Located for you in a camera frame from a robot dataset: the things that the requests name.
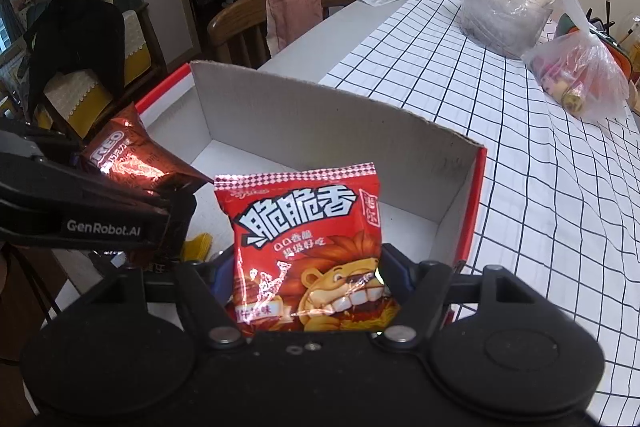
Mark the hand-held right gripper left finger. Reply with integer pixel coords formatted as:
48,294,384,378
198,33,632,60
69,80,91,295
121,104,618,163
65,246,248,350

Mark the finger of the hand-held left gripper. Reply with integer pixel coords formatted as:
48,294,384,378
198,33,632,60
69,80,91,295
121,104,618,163
20,131,87,168
145,189,199,260

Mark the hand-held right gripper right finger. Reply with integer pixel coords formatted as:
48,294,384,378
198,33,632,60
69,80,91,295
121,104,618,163
377,244,556,350

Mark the yellow snack packet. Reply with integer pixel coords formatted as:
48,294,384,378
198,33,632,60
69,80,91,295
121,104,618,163
181,232,213,260

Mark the shiny brown cookie packet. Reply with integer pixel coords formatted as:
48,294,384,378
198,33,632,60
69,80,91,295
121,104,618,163
80,103,215,198

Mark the red lion snack packet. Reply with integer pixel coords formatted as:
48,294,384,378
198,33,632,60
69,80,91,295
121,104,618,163
214,162,401,333

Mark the red and white cardboard box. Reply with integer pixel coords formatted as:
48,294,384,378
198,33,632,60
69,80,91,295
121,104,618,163
55,59,488,323

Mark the chair with black jacket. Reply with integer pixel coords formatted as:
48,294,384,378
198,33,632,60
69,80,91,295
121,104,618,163
25,0,168,142

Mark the black jacket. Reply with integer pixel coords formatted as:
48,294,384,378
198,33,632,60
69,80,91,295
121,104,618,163
24,0,126,118

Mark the white checked tablecloth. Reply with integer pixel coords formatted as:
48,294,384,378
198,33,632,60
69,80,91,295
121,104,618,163
318,0,640,413

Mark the wooden chair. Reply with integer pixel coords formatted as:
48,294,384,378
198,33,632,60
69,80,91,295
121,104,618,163
207,0,360,70

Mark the pink cloth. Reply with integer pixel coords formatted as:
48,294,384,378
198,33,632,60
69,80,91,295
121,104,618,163
264,0,323,58

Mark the pinkish plastic bag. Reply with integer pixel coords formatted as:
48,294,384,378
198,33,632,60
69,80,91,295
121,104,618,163
520,0,631,122

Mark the clear plastic bag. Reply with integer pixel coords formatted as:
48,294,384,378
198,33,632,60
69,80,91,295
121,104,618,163
450,0,555,60

